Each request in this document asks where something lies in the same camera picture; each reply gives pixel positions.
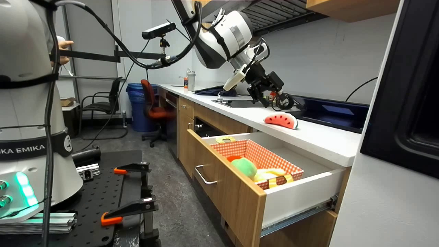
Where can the dark cloth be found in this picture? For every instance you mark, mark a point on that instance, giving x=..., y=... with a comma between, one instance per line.
x=214, y=91

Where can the plush watermelon slice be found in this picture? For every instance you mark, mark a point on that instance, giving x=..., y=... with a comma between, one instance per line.
x=280, y=121

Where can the small dark bottle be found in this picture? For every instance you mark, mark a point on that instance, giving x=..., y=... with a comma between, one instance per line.
x=185, y=83

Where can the black perforated breadboard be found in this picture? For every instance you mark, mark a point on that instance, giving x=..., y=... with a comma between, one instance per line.
x=90, y=201

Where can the black cooktop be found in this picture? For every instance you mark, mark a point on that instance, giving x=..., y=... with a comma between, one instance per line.
x=233, y=102

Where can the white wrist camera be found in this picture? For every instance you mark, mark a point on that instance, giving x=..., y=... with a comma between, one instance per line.
x=234, y=77

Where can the black camera on stand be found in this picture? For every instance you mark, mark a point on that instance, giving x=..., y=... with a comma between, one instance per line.
x=158, y=29

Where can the green plush pear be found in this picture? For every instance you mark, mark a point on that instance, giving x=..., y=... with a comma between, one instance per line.
x=244, y=168

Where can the wooden cabinet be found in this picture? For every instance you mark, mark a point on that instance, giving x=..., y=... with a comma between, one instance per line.
x=351, y=9
x=315, y=231

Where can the yellow plush banana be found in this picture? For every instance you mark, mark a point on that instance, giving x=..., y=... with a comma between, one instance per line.
x=269, y=175

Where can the wooden upper cabinet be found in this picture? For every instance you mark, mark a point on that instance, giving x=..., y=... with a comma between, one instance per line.
x=351, y=9

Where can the red office chair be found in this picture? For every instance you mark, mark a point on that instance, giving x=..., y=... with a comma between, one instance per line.
x=155, y=110

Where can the black power box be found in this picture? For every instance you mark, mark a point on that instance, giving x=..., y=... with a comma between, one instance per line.
x=86, y=156

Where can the wooden lower cabinet front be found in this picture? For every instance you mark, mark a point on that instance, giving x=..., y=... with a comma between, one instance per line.
x=315, y=231

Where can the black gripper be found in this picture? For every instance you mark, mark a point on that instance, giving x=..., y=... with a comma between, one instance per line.
x=265, y=84

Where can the orange checkered fabric basket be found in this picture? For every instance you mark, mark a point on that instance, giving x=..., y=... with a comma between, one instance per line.
x=269, y=156

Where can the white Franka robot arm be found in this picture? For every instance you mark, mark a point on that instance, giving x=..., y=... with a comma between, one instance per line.
x=27, y=114

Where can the small white device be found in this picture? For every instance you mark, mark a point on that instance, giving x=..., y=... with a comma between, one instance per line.
x=89, y=172

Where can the red plush tomato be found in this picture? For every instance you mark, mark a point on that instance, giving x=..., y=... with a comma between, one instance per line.
x=233, y=158

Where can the orange black bar clamp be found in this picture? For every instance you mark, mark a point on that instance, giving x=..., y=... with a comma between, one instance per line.
x=132, y=167
x=132, y=208

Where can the narrow wooden cabinet door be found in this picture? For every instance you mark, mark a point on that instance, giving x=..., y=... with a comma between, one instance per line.
x=184, y=138

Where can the bystander hand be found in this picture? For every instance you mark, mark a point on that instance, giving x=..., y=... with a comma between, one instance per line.
x=63, y=50

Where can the aluminium extrusion bar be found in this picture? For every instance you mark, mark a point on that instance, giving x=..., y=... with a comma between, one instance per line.
x=41, y=221

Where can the blue trash bin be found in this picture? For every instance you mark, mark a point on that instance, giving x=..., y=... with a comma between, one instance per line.
x=137, y=110

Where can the black horizontal bar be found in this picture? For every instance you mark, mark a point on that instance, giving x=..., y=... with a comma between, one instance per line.
x=100, y=55

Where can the black office chair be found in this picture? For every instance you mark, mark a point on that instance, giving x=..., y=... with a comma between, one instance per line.
x=107, y=105

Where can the clear bottle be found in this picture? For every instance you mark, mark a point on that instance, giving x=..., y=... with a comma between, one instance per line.
x=190, y=81

